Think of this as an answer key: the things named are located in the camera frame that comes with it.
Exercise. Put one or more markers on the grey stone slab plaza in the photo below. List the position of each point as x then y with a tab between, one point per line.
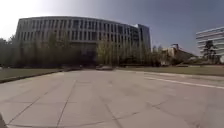
110	96

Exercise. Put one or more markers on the large curved grey building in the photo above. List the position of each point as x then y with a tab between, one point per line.
83	31

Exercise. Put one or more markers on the row of trees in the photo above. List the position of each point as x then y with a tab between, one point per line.
66	53

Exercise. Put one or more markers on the low brown building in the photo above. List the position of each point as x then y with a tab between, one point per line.
178	53

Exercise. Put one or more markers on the grass lawn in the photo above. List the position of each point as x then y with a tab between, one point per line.
186	70
20	72

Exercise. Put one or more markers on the dark conifer tree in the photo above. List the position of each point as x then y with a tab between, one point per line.
210	51

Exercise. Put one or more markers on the white building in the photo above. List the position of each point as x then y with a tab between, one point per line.
213	40

